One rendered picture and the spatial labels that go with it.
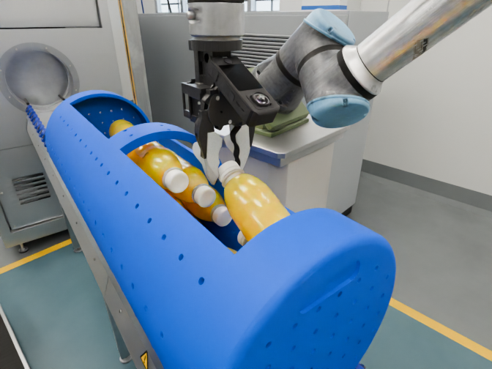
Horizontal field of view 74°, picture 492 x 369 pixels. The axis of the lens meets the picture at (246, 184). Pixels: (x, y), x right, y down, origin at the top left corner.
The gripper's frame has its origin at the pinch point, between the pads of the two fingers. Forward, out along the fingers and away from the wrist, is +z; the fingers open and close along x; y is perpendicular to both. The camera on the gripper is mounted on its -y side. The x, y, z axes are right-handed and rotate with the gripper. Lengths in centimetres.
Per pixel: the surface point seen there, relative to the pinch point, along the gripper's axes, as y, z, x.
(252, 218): -10.6, 1.6, 3.0
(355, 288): -26.3, 2.5, 1.4
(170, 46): 240, 1, -101
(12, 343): 96, 105, 52
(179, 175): 6.4, 1.0, 5.6
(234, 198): -6.5, 0.3, 3.2
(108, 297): 20.6, 33.2, 19.0
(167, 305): -16.3, 3.1, 18.2
